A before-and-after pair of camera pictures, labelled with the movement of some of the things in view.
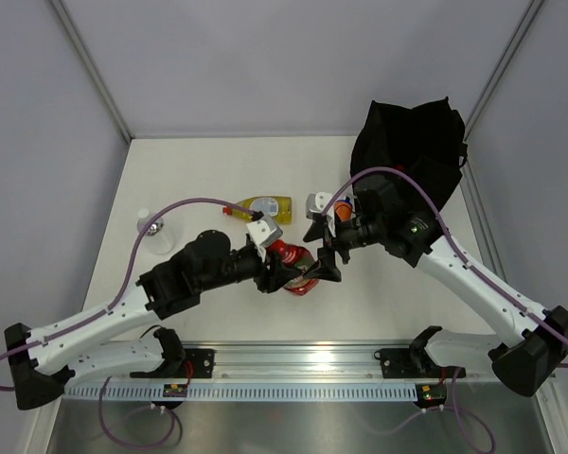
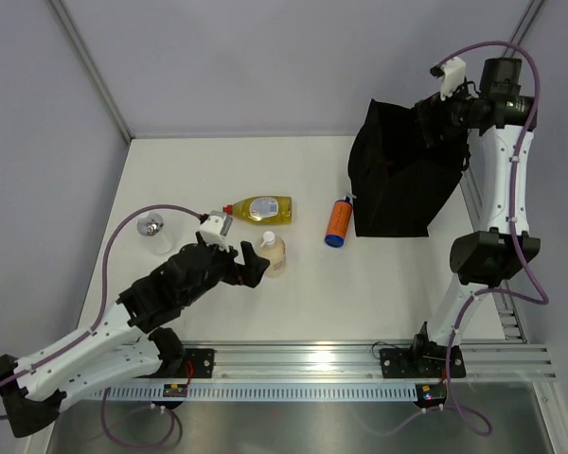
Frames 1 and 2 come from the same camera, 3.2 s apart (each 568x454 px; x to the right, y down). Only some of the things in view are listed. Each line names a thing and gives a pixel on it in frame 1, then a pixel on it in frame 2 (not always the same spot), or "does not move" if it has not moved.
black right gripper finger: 317,229 to 430,112
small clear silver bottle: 159,239 does not move
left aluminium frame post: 94,69 does not move
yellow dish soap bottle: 279,208 does not move
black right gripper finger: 326,267 to 442,134
